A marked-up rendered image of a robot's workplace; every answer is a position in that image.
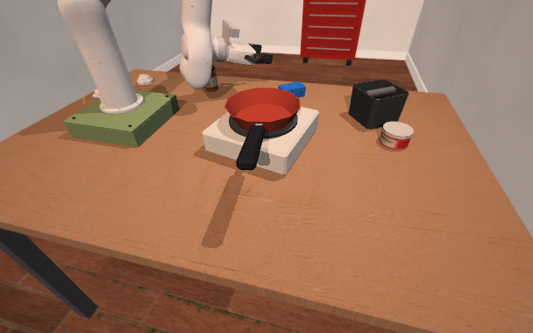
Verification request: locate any small red and white tin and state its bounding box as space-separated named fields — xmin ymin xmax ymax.
xmin=379 ymin=122 xmax=414 ymax=151

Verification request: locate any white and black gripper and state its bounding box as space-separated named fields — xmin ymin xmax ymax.
xmin=224 ymin=40 xmax=273 ymax=66

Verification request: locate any blue rectangular box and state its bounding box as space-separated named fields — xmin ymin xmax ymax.
xmin=278 ymin=81 xmax=306 ymax=97

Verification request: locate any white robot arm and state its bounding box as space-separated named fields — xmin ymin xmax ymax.
xmin=57 ymin=0 xmax=240 ymax=114

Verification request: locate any small spice jar with black lid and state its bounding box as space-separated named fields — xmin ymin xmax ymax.
xmin=205 ymin=65 xmax=218 ymax=92

